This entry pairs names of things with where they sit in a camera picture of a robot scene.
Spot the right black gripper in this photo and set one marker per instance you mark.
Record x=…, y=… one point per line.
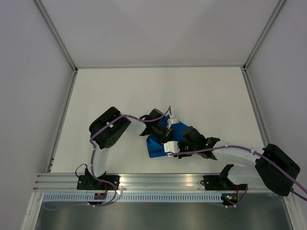
x=180, y=155

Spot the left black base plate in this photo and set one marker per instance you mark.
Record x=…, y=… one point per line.
x=88, y=183

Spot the right aluminium frame post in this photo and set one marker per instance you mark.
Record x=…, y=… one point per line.
x=272, y=18

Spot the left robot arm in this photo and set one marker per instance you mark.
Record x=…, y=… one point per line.
x=109, y=127

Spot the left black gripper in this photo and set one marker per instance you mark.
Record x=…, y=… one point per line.
x=167, y=136

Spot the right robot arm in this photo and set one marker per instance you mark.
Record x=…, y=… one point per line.
x=258, y=168

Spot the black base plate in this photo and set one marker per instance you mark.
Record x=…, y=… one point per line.
x=88, y=183
x=216, y=183

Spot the blue cloth napkin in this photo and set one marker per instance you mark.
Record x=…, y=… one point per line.
x=155, y=148

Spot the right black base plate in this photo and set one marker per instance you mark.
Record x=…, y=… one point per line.
x=216, y=183

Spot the aluminium front rail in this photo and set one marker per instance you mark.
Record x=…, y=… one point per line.
x=129, y=182

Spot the aluminium frame post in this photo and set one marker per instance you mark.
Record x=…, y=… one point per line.
x=49, y=23
x=272, y=18

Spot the left aluminium frame post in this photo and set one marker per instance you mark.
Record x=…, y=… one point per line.
x=49, y=23

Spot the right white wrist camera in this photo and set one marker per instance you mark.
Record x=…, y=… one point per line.
x=171, y=147

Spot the white slotted cable duct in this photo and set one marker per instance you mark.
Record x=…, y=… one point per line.
x=133, y=197

